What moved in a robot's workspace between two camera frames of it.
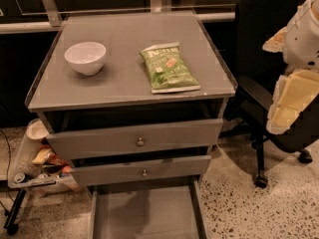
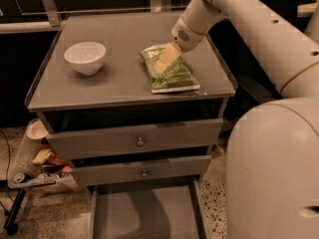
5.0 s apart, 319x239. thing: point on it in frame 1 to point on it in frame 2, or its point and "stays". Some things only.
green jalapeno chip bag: [167, 69] stays
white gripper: [303, 43] to [184, 38]
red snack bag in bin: [56, 159] stays
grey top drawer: [135, 138] stays
